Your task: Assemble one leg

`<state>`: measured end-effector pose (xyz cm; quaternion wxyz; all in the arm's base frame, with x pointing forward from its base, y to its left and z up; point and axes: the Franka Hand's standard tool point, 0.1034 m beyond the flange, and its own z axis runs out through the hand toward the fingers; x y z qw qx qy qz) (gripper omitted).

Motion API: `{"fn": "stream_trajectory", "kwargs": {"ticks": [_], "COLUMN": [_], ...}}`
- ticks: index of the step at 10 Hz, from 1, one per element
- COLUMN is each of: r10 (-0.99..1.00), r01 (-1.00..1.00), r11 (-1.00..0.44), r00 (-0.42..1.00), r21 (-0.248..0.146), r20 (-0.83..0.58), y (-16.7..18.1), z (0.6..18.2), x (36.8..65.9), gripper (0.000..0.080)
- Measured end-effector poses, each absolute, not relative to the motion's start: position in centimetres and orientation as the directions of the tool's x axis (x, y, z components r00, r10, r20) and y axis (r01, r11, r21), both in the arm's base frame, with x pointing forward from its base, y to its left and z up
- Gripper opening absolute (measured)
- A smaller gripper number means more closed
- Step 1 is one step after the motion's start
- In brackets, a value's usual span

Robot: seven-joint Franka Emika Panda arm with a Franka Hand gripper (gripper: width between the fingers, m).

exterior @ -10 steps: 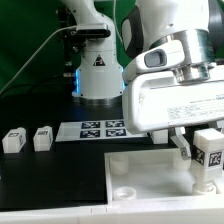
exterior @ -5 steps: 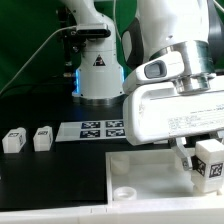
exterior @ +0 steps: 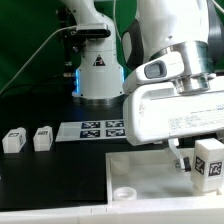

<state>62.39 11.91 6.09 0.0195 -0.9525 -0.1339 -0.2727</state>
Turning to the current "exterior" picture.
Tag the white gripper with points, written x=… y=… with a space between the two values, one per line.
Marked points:
x=157 y=112

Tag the white square tabletop tray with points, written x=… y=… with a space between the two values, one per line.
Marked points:
x=140 y=175

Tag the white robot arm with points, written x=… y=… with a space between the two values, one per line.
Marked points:
x=190 y=27

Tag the white sheet with markers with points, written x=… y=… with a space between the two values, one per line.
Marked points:
x=91 y=130

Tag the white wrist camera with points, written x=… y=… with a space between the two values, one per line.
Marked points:
x=164 y=68

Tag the grey camera on stand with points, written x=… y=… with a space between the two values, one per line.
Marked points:
x=93 y=30

